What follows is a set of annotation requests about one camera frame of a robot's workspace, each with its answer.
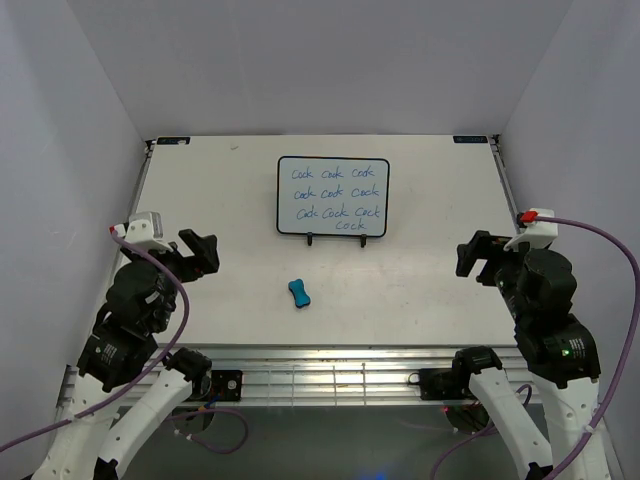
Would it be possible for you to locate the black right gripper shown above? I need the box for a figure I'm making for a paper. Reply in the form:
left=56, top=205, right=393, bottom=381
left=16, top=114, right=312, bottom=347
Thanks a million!
left=454, top=228, right=537, bottom=321

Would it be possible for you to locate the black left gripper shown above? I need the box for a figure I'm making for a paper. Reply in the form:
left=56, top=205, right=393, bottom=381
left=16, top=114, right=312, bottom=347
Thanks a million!
left=122, top=227, right=219, bottom=330

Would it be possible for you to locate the blue bone-shaped eraser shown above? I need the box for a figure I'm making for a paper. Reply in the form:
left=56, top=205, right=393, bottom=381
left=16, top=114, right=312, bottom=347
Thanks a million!
left=288, top=278, right=311, bottom=309

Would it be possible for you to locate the small black-framed whiteboard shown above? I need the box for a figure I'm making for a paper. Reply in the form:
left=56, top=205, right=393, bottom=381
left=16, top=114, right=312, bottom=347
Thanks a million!
left=276, top=156, right=390, bottom=238

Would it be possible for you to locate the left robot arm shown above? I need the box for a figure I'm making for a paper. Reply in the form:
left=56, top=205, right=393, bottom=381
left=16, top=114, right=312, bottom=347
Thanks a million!
left=33, top=220, right=220, bottom=479

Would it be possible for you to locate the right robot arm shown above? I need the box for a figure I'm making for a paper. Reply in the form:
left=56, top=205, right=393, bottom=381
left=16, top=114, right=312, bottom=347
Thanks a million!
left=451, top=230, right=611, bottom=479

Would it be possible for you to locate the right black corner label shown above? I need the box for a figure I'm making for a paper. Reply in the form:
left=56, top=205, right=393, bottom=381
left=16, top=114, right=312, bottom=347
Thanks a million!
left=453, top=135, right=488, bottom=144

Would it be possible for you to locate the black corner label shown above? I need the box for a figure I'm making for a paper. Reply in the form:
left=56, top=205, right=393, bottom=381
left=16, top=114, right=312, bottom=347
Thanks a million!
left=156, top=137, right=191, bottom=146
left=453, top=135, right=488, bottom=144

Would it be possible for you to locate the left black corner label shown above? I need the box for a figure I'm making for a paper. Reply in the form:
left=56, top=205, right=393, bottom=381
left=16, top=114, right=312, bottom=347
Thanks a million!
left=156, top=137, right=191, bottom=146

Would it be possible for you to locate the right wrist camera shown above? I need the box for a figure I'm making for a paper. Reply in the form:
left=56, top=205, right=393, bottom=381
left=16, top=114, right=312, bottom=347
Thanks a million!
left=504, top=208, right=558, bottom=251

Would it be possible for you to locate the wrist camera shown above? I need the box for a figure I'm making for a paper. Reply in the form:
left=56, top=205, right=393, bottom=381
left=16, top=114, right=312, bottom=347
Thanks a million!
left=109, top=211, right=171, bottom=252
left=504, top=208, right=558, bottom=251

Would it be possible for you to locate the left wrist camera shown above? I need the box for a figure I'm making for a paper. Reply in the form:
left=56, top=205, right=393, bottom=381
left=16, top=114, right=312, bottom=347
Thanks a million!
left=109, top=211, right=171, bottom=252

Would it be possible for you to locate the metal wire board stand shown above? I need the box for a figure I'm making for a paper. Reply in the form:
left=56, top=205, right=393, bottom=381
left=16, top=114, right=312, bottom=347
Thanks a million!
left=303, top=232, right=369, bottom=248

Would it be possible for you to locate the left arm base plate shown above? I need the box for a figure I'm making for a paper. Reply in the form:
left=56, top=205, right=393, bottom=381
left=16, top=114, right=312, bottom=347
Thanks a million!
left=188, top=370, right=243, bottom=403

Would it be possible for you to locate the aluminium rail frame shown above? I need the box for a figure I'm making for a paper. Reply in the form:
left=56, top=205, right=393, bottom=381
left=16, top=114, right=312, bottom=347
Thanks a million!
left=134, top=135, right=529, bottom=407

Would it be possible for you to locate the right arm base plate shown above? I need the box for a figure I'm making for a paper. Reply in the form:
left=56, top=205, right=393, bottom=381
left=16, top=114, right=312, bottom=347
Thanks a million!
left=407, top=368, right=476, bottom=401

